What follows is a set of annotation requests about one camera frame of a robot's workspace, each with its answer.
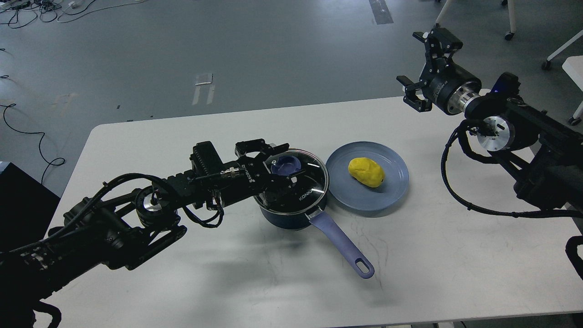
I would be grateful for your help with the dark blue saucepan purple handle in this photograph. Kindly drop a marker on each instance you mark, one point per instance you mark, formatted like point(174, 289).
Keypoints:
point(316, 216)

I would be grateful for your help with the blue round plate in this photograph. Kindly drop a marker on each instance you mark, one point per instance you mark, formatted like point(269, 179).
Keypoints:
point(357, 196)

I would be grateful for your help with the white table leg right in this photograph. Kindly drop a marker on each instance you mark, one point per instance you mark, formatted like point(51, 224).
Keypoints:
point(573, 67)

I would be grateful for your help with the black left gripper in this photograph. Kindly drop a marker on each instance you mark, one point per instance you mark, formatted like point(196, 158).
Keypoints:
point(253, 178)

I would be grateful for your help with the black box left edge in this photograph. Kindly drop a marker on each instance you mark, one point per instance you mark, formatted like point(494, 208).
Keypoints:
point(26, 208)

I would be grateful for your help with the glass pot lid blue knob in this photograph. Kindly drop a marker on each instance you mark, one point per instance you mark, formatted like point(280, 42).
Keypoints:
point(309, 184)

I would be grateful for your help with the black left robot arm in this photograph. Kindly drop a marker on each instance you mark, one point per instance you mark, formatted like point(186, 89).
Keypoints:
point(128, 221)

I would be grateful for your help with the yellow toy potato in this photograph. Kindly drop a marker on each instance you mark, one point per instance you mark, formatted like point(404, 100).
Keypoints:
point(366, 171)

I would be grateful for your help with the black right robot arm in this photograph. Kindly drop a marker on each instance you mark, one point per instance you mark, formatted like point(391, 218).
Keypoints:
point(542, 156)

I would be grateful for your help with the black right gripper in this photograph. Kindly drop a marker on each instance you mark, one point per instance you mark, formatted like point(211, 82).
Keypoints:
point(445, 82)

